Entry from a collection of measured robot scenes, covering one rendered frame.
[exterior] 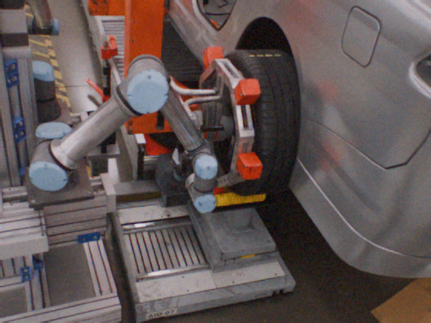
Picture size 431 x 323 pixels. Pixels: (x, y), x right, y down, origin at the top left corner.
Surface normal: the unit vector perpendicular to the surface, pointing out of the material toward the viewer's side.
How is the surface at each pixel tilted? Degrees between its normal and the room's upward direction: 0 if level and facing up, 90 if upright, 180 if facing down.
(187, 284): 0
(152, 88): 86
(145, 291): 0
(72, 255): 0
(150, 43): 90
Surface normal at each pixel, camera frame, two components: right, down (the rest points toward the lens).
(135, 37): 0.32, 0.58
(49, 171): 0.06, 0.65
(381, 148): -0.91, 0.14
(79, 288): 0.13, -0.81
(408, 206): -0.55, 0.47
